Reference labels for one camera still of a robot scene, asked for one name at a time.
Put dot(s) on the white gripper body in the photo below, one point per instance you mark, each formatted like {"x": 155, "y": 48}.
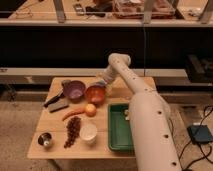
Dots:
{"x": 105, "y": 80}

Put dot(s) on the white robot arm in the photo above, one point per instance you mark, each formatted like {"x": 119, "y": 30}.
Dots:
{"x": 153, "y": 143}

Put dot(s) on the blue cup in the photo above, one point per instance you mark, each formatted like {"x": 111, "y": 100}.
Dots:
{"x": 98, "y": 84}

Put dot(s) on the orange bowl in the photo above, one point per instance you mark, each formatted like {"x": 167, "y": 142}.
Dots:
{"x": 95, "y": 94}

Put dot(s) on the purple bowl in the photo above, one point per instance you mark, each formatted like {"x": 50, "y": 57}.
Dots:
{"x": 74, "y": 90}

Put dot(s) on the orange fruit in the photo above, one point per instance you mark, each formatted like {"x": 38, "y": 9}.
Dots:
{"x": 90, "y": 110}

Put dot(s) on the small grey cup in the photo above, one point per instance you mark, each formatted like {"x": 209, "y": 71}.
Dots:
{"x": 65, "y": 82}

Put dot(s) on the orange carrot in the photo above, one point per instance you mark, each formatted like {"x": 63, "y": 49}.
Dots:
{"x": 72, "y": 113}

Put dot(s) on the wooden table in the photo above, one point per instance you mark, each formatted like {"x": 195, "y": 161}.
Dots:
{"x": 53, "y": 124}

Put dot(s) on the white cup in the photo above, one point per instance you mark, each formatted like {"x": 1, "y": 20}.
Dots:
{"x": 88, "y": 133}

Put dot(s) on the bunch of dark grapes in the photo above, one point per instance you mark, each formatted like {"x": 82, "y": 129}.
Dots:
{"x": 73, "y": 129}

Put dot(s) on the green plastic tray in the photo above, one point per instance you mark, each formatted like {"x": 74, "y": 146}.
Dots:
{"x": 119, "y": 132}

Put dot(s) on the small metal cup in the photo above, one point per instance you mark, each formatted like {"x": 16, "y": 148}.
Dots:
{"x": 45, "y": 139}

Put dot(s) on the black power adapter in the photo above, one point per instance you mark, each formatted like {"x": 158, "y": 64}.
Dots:
{"x": 200, "y": 134}

